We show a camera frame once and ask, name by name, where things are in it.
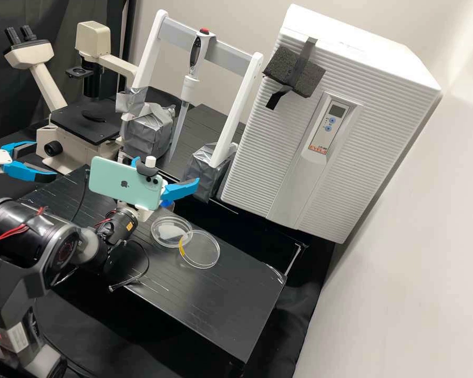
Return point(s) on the white incubator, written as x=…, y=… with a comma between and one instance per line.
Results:
x=358, y=41

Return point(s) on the incubator door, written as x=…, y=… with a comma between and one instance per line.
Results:
x=268, y=157

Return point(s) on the cream microscope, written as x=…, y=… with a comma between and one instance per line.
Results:
x=75, y=134

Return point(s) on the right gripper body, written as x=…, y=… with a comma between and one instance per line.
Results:
x=141, y=213

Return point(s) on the pipette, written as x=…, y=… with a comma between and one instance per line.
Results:
x=190, y=84

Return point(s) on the petri dish lid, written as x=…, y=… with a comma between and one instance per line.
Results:
x=202, y=252

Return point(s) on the white pipette stand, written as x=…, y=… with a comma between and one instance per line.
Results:
x=236, y=118

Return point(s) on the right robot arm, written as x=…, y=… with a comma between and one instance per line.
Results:
x=31, y=240

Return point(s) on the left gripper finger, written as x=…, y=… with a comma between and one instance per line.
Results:
x=25, y=170
x=19, y=147

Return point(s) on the petri dish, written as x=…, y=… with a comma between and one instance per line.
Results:
x=168, y=232

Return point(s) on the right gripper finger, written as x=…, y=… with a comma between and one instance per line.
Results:
x=136, y=161
x=181, y=188

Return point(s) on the black platform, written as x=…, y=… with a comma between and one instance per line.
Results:
x=205, y=126
x=205, y=299

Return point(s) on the grey taped block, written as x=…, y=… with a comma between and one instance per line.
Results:
x=147, y=130
x=205, y=173

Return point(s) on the right wrist camera phone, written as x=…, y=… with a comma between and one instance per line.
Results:
x=118, y=181

